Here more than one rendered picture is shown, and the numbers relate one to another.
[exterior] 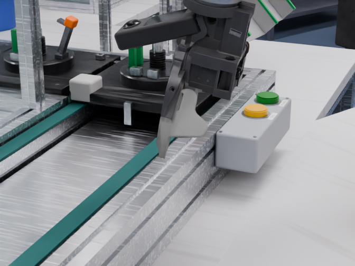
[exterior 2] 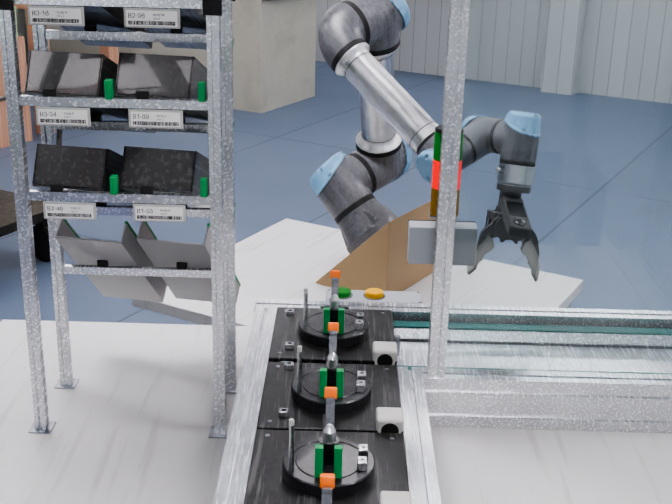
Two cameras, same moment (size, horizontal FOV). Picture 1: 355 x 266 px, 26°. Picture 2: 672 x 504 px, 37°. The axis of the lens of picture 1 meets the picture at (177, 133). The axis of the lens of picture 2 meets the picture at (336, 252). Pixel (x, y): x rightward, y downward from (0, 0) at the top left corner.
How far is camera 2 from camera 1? 271 cm
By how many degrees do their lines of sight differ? 101
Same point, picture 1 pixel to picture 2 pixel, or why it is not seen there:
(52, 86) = (392, 371)
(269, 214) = not seen: hidden behind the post
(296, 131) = not seen: hidden behind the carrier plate
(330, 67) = (79, 329)
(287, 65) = (77, 350)
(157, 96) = (378, 325)
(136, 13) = not seen: outside the picture
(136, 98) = (390, 332)
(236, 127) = (407, 298)
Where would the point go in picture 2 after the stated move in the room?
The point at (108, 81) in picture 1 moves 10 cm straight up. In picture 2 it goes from (357, 350) to (359, 302)
